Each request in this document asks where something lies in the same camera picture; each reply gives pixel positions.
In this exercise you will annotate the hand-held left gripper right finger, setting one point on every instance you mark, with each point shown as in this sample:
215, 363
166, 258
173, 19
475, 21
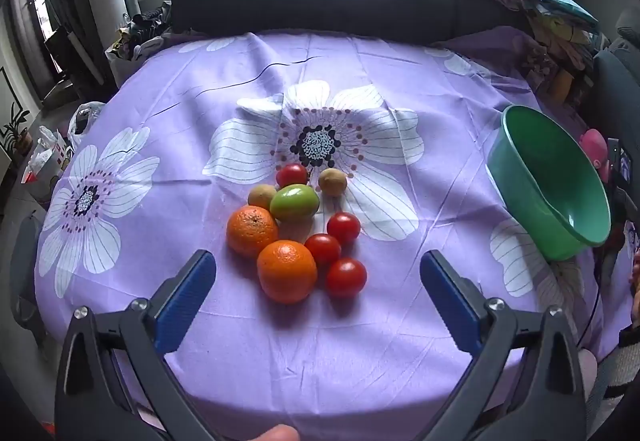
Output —
450, 301

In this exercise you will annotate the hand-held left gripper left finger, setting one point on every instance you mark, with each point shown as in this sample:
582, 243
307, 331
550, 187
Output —
182, 298

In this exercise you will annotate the green plastic bowl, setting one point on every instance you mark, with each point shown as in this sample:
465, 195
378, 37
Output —
550, 181

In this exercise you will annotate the orange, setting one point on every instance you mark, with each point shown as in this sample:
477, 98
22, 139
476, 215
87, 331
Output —
252, 231
286, 271

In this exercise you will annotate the red tomato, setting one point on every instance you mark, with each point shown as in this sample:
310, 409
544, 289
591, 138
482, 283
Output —
346, 277
322, 248
291, 175
343, 227

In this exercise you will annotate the brown kiwi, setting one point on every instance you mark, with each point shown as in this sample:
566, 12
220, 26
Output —
332, 182
261, 196

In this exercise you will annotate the person's left hand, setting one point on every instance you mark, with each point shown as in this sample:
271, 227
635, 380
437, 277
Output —
274, 433

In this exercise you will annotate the grey chair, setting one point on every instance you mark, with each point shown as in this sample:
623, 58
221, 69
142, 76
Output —
617, 91

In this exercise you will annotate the purple floral tablecloth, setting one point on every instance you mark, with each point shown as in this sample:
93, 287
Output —
310, 361

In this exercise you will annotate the green mango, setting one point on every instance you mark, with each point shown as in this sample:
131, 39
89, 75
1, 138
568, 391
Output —
295, 202

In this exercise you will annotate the colourful clothes pile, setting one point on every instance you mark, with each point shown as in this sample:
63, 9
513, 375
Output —
560, 31

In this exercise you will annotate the white and red bag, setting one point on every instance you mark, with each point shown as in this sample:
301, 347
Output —
45, 161

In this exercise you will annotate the clear plastic bag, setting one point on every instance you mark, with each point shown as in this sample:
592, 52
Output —
85, 121

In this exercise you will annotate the potted plant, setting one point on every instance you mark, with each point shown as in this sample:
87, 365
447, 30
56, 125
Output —
17, 128

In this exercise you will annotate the dark clutter pile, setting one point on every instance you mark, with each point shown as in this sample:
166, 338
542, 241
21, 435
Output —
145, 33

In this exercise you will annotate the white panel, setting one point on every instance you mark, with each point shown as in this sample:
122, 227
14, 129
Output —
110, 21

